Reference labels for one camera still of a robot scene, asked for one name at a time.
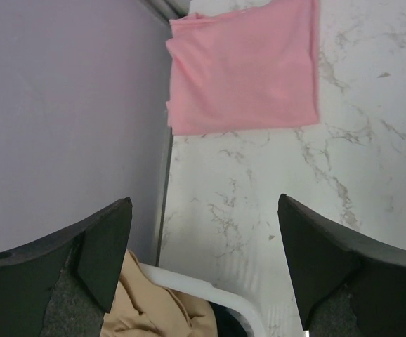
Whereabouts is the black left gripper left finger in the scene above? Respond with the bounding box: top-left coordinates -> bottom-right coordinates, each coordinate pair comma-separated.
0,197 -> 133,336

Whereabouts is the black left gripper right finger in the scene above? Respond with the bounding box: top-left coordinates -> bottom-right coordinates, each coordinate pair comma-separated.
277,194 -> 406,336

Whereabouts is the beige t-shirt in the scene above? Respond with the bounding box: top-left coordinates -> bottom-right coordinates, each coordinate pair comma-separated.
100,251 -> 218,337

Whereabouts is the white plastic basket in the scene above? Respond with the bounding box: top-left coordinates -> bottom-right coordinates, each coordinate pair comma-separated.
139,263 -> 269,337

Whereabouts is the pink folded t-shirt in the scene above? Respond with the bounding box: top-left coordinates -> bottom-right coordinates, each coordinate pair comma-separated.
166,1 -> 320,136

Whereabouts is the aluminium frame rail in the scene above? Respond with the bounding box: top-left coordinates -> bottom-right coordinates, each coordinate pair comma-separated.
151,0 -> 191,19

